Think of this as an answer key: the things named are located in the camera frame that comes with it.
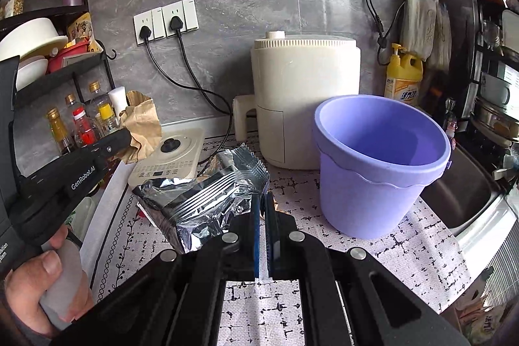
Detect silver foil snack bag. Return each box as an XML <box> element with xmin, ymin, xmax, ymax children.
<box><xmin>132</xmin><ymin>144</ymin><xmax>269</xmax><ymax>254</ymax></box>

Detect brown paper bag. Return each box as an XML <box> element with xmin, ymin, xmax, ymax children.
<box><xmin>117</xmin><ymin>90</ymin><xmax>162</xmax><ymax>164</ymax></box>

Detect person left hand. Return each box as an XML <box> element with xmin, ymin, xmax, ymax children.
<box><xmin>5</xmin><ymin>226</ymin><xmax>69</xmax><ymax>341</ymax></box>

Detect dark soy sauce bottle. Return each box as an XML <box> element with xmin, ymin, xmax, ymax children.
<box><xmin>47</xmin><ymin>108</ymin><xmax>77</xmax><ymax>155</ymax></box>

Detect white patterned table mat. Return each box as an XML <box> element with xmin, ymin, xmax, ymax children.
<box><xmin>91</xmin><ymin>132</ymin><xmax>473</xmax><ymax>346</ymax></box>

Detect cream induction cooker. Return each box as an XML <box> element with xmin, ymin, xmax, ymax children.
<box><xmin>127</xmin><ymin>127</ymin><xmax>205</xmax><ymax>188</ymax></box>

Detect red cap oil bottle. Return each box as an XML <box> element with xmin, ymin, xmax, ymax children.
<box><xmin>72</xmin><ymin>106</ymin><xmax>99</xmax><ymax>146</ymax></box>

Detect yellow cap green label bottle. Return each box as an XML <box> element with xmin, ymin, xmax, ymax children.
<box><xmin>99</xmin><ymin>103</ymin><xmax>119</xmax><ymax>135</ymax></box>

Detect black condiment shelf rack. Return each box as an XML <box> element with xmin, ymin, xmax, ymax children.
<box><xmin>0</xmin><ymin>0</ymin><xmax>119</xmax><ymax>177</ymax></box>

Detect purple plastic bucket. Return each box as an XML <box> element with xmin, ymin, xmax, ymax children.
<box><xmin>312</xmin><ymin>95</ymin><xmax>451</xmax><ymax>240</ymax></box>

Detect gold cap clear bottle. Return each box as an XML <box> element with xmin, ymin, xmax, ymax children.
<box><xmin>86</xmin><ymin>81</ymin><xmax>109</xmax><ymax>118</ymax></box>

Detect cream air fryer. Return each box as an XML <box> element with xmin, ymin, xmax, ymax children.
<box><xmin>233</xmin><ymin>31</ymin><xmax>361</xmax><ymax>170</ymax></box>

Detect white top oil dispenser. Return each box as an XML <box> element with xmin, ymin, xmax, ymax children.
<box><xmin>108</xmin><ymin>87</ymin><xmax>127</xmax><ymax>118</ymax></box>

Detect red bowl on shelf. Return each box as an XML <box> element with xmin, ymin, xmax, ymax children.
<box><xmin>47</xmin><ymin>40</ymin><xmax>90</xmax><ymax>74</ymax></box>

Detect white stacked bowls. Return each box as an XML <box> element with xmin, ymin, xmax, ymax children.
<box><xmin>0</xmin><ymin>17</ymin><xmax>70</xmax><ymax>91</ymax></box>

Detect yellow detergent bottle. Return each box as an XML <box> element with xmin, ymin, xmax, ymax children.
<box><xmin>384</xmin><ymin>43</ymin><xmax>423</xmax><ymax>106</ymax></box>

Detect stainless steel sink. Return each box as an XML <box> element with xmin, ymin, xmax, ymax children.
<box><xmin>420</xmin><ymin>148</ymin><xmax>503</xmax><ymax>235</ymax></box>

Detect pink small bottle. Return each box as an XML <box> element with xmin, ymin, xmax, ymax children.
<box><xmin>442</xmin><ymin>98</ymin><xmax>457</xmax><ymax>151</ymax></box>

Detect hanging white bags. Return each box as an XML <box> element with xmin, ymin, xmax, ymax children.
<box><xmin>400</xmin><ymin>0</ymin><xmax>452</xmax><ymax>73</ymax></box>

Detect stainless steel pot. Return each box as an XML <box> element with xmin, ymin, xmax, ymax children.
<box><xmin>472</xmin><ymin>97</ymin><xmax>518</xmax><ymax>143</ymax></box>

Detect black dish rack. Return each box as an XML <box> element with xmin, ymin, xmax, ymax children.
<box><xmin>470</xmin><ymin>0</ymin><xmax>518</xmax><ymax>148</ymax></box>

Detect white enamel mug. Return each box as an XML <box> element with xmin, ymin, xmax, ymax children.
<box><xmin>480</xmin><ymin>73</ymin><xmax>510</xmax><ymax>107</ymax></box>

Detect black power cable right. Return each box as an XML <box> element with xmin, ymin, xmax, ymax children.
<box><xmin>169</xmin><ymin>15</ymin><xmax>235</xmax><ymax>172</ymax></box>

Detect black power cable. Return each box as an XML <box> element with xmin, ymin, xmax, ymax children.
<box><xmin>169</xmin><ymin>15</ymin><xmax>235</xmax><ymax>172</ymax></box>
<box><xmin>138</xmin><ymin>25</ymin><xmax>233</xmax><ymax>116</ymax></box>

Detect black power cable left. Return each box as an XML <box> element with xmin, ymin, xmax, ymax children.
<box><xmin>138</xmin><ymin>25</ymin><xmax>233</xmax><ymax>116</ymax></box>

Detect hanging black cable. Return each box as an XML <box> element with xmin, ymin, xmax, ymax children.
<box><xmin>362</xmin><ymin>0</ymin><xmax>408</xmax><ymax>67</ymax></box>

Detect white wall socket panel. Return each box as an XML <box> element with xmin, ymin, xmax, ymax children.
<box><xmin>133</xmin><ymin>0</ymin><xmax>200</xmax><ymax>45</ymax></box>

